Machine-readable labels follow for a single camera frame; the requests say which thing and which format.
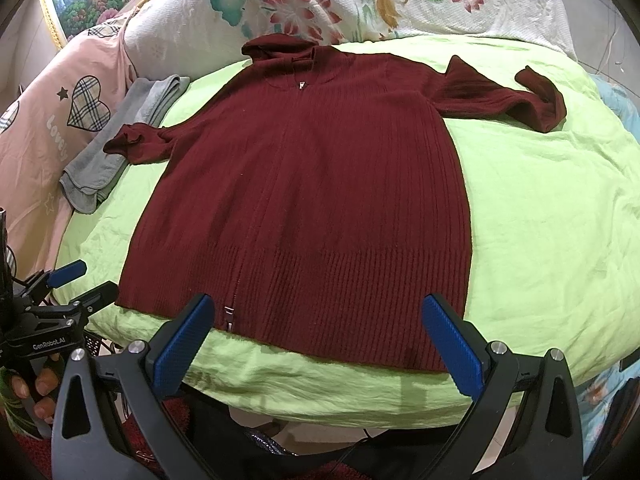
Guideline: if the light green bed sheet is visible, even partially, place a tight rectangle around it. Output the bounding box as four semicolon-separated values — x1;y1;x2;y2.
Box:
52;34;640;430

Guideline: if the floral white quilt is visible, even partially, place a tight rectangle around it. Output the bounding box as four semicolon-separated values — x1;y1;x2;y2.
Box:
124;0;575;79

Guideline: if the dark red knit sweater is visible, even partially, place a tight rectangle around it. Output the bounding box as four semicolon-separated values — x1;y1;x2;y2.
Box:
104;35;566;372

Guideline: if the person's left hand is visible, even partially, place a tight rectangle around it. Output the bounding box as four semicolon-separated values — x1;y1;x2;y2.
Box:
9;353;64;424

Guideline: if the folded grey cloth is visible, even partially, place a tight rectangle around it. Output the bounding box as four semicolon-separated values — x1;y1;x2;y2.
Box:
60;74;192;215

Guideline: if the pink heart pattern pillow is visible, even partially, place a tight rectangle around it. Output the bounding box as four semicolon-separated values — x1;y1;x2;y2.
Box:
1;13;137;278

